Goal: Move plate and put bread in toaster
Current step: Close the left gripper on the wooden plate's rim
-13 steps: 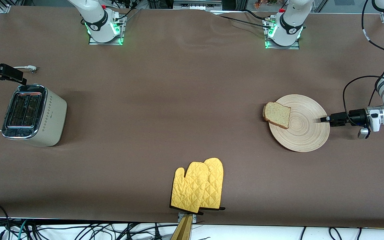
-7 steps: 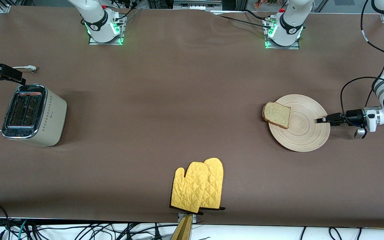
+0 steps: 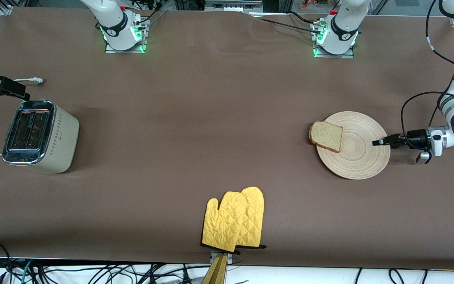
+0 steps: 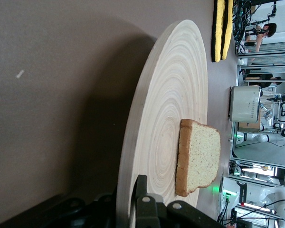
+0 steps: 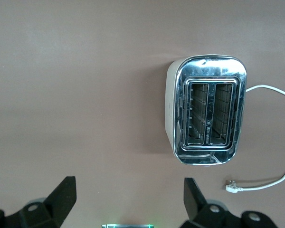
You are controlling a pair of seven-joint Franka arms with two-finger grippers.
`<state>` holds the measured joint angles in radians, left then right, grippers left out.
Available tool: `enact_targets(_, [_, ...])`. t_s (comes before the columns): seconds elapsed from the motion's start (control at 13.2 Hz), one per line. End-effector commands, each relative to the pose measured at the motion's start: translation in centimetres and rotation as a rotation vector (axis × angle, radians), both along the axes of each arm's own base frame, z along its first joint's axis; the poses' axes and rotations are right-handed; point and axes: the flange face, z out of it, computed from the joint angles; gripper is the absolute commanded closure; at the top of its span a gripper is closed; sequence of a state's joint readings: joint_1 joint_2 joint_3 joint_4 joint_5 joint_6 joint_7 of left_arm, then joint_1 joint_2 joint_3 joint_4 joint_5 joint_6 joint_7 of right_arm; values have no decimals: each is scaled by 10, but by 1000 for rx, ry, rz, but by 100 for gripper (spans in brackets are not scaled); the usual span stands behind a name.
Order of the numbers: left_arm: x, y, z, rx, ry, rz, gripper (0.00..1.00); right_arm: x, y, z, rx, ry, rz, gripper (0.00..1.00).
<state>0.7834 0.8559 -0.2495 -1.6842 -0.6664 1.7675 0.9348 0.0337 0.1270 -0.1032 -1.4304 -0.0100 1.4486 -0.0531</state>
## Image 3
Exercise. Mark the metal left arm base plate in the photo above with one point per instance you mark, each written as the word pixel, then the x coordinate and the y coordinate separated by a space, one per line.
pixel 349 54

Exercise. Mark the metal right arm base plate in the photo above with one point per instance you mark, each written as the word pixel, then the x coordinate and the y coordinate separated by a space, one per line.
pixel 110 49

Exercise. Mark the yellow quilted oven mitt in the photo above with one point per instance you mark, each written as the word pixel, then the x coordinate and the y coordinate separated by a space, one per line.
pixel 254 213
pixel 224 223

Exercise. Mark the grey box behind table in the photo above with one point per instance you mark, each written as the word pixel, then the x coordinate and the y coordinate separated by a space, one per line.
pixel 233 4

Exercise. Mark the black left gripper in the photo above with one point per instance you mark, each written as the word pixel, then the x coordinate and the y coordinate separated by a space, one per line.
pixel 415 139

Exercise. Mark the wooden camera mount stick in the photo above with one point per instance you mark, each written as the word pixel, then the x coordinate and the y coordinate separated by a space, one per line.
pixel 217 272

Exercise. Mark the brown-crust bread slice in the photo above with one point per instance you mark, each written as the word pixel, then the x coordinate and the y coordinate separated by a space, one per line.
pixel 326 136

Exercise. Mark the orange red cluttered object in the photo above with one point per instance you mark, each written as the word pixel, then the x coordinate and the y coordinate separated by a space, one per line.
pixel 313 4

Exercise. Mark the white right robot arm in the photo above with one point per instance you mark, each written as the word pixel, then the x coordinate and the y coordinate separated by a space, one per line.
pixel 116 31

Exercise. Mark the cream chrome two-slot toaster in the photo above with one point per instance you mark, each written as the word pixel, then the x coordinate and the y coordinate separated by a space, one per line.
pixel 53 138

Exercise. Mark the round wooden plate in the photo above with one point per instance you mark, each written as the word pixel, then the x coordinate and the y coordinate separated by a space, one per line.
pixel 363 156

